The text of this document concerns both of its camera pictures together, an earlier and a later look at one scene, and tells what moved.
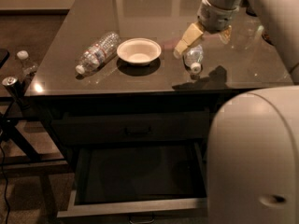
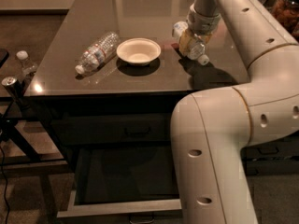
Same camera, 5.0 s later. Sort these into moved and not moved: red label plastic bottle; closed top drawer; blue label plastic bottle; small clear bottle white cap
Moved: blue label plastic bottle
Not moved: red label plastic bottle; small clear bottle white cap; closed top drawer
